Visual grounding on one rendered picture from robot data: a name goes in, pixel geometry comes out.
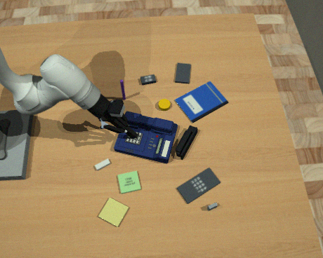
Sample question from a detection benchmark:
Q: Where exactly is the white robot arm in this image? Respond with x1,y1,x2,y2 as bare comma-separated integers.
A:
0,48,125,160

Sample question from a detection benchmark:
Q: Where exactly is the blue telephone handset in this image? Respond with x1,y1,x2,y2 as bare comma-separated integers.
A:
125,111,173,134

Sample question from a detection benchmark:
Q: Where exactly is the blue notebook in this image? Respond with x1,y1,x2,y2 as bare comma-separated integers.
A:
175,81,228,123

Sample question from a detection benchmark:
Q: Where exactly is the green sticky note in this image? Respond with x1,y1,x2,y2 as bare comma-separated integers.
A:
118,171,141,194

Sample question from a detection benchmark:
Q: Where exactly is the yellow cylinder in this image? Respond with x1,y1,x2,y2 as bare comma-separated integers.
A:
159,99,170,111

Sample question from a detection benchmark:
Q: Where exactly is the yellow sticky note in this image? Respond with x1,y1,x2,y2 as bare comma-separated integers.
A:
99,198,129,227

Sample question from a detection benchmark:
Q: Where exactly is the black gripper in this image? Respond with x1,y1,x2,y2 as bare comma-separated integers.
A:
87,94,138,138

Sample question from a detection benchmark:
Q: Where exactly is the grey keypad panel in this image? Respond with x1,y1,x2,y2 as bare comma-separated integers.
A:
177,168,220,204

